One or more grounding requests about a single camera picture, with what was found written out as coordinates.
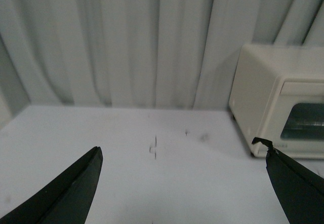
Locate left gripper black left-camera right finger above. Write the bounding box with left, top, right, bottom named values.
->
left=252, top=137, right=323, bottom=223

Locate cream toaster oven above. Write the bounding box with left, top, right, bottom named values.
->
left=229, top=44, right=323, bottom=159

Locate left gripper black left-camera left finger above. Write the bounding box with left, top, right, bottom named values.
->
left=1, top=146, right=103, bottom=223

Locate white curtain backdrop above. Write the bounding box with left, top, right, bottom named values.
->
left=1, top=0, right=323, bottom=125

